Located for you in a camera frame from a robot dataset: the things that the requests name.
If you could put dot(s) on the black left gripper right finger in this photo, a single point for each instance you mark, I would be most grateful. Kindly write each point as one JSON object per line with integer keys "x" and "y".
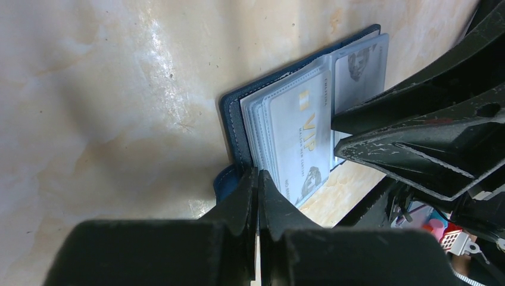
{"x": 297, "y": 251}

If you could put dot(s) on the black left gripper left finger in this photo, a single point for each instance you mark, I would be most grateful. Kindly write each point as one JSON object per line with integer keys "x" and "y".
{"x": 216, "y": 249}

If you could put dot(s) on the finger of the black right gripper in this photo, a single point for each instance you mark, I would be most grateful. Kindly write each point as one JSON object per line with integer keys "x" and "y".
{"x": 445, "y": 153}
{"x": 473, "y": 66}

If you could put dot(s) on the blue leather card holder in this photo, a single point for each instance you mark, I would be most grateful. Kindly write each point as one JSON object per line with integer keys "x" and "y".
{"x": 233, "y": 117}

